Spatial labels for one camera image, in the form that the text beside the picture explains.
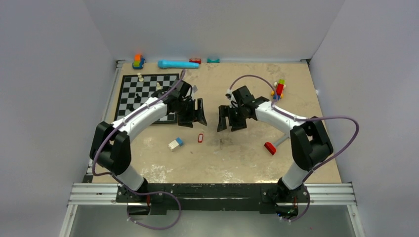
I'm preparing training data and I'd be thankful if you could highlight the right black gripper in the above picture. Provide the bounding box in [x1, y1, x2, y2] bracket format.
[217, 104, 247, 132]

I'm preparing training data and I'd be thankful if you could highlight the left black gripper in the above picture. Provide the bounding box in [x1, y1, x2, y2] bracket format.
[175, 98, 207, 128]

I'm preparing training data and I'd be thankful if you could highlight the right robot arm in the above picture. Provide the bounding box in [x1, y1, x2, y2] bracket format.
[217, 86, 334, 201]

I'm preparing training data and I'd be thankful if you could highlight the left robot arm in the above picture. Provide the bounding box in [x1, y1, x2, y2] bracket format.
[89, 79, 207, 202]

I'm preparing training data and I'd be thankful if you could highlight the white blue brick block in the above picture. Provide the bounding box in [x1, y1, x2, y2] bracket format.
[168, 137, 184, 151]

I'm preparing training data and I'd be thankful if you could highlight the colourful brick toy car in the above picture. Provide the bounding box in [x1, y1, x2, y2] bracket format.
[271, 79, 286, 100]

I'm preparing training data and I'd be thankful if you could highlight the red brick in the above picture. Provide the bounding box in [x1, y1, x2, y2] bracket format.
[189, 58, 202, 64]

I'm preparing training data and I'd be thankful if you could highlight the teal arch brick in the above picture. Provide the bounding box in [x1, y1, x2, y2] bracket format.
[207, 58, 220, 64]

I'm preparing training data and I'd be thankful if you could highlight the black chess piece left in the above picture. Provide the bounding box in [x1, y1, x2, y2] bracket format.
[126, 104, 135, 112]

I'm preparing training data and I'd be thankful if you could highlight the white chess pawn top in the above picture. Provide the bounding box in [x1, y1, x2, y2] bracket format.
[137, 73, 144, 82]

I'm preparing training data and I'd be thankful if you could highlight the black white chessboard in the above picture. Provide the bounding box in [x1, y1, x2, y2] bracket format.
[114, 74, 179, 120]

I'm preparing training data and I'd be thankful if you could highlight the orange green blue brick toy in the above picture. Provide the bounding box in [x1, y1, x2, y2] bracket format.
[132, 54, 145, 70]

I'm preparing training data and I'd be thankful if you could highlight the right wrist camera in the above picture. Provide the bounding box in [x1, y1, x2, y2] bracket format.
[225, 89, 238, 108]

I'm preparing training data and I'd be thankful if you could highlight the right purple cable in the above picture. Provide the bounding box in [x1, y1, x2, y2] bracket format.
[228, 74, 360, 197]

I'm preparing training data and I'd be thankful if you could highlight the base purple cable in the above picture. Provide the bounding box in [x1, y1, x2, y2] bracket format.
[126, 192, 181, 231]

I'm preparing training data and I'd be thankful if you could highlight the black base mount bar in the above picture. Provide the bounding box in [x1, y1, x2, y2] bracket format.
[116, 183, 309, 217]

